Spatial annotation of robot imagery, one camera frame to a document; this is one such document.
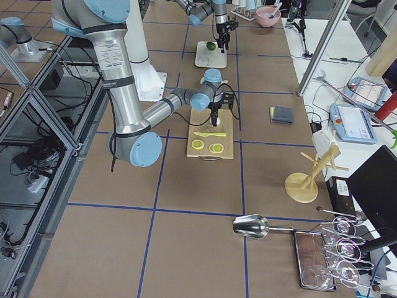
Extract black monitor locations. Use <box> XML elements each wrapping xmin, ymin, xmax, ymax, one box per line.
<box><xmin>347</xmin><ymin>145</ymin><xmax>397</xmax><ymax>230</ymax></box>

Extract wooden cutting board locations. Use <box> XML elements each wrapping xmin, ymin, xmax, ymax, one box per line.
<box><xmin>186</xmin><ymin>109</ymin><xmax>234</xmax><ymax>160</ymax></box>

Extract grey folded cloth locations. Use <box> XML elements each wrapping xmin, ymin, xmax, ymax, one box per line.
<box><xmin>269</xmin><ymin>106</ymin><xmax>294</xmax><ymax>124</ymax></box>

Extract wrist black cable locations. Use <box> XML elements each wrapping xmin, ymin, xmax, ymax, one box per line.
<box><xmin>216</xmin><ymin>83</ymin><xmax>241</xmax><ymax>120</ymax></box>

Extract single lemon slice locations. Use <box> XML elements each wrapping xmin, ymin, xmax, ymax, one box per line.
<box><xmin>209</xmin><ymin>143</ymin><xmax>225</xmax><ymax>154</ymax></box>

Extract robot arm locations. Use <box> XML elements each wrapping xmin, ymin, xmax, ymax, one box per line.
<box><xmin>176</xmin><ymin>0</ymin><xmax>239</xmax><ymax>53</ymax></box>
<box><xmin>51</xmin><ymin>1</ymin><xmax>222</xmax><ymax>167</ymax></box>

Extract blue teach pendant near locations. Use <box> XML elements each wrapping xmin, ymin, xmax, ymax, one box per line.
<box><xmin>329</xmin><ymin>104</ymin><xmax>377</xmax><ymax>144</ymax></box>

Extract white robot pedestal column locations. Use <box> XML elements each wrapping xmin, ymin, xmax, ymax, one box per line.
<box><xmin>125</xmin><ymin>0</ymin><xmax>149</xmax><ymax>64</ymax></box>

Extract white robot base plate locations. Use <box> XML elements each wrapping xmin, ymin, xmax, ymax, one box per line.
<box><xmin>132</xmin><ymin>63</ymin><xmax>167</xmax><ymax>102</ymax></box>

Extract upper lemon slice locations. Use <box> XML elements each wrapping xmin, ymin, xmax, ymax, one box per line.
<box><xmin>191</xmin><ymin>139</ymin><xmax>205</xmax><ymax>150</ymax></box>

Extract dish rack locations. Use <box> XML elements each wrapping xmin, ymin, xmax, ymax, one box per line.
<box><xmin>231</xmin><ymin>0</ymin><xmax>257</xmax><ymax>21</ymax></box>

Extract green avocado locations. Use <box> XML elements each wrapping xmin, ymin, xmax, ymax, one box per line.
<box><xmin>206</xmin><ymin>42</ymin><xmax>216</xmax><ymax>51</ymax></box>

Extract yellow plastic knife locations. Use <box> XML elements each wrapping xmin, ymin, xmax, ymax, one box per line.
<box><xmin>194</xmin><ymin>132</ymin><xmax>227</xmax><ymax>137</ymax></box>

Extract blue teach pendant far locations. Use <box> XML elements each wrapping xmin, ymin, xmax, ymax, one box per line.
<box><xmin>344</xmin><ymin>76</ymin><xmax>387</xmax><ymax>112</ymax></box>

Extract metal scoop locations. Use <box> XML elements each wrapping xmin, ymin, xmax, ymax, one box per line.
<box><xmin>233</xmin><ymin>214</ymin><xmax>293</xmax><ymax>238</ymax></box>

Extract blue teach pendant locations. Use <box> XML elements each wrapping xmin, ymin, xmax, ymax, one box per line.
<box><xmin>329</xmin><ymin>104</ymin><xmax>377</xmax><ymax>144</ymax></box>
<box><xmin>344</xmin><ymin>76</ymin><xmax>387</xmax><ymax>112</ymax></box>

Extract white steamed bun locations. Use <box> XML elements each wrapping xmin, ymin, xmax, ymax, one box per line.
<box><xmin>211</xmin><ymin>117</ymin><xmax>221</xmax><ymax>126</ymax></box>

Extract aluminium frame post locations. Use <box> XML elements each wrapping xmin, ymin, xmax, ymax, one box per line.
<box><xmin>298</xmin><ymin>0</ymin><xmax>352</xmax><ymax>96</ymax></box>

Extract wine glass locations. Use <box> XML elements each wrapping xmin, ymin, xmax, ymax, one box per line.
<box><xmin>301</xmin><ymin>265</ymin><xmax>336</xmax><ymax>291</ymax></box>

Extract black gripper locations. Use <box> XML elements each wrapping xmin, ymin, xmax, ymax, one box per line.
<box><xmin>208</xmin><ymin>93</ymin><xmax>233</xmax><ymax>127</ymax></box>
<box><xmin>216</xmin><ymin>19</ymin><xmax>239</xmax><ymax>53</ymax></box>

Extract pink bowl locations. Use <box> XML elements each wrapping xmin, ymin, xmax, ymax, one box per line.
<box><xmin>256</xmin><ymin>6</ymin><xmax>281</xmax><ymax>28</ymax></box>

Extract black glass rack tray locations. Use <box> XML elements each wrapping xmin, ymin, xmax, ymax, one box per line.
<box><xmin>293</xmin><ymin>230</ymin><xmax>337</xmax><ymax>292</ymax></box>

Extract beige bear serving tray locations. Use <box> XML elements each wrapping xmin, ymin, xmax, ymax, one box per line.
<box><xmin>195</xmin><ymin>41</ymin><xmax>227</xmax><ymax>69</ymax></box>

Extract wooden mug tree stand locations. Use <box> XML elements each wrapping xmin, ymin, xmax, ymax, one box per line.
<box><xmin>284</xmin><ymin>142</ymin><xmax>349</xmax><ymax>204</ymax></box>

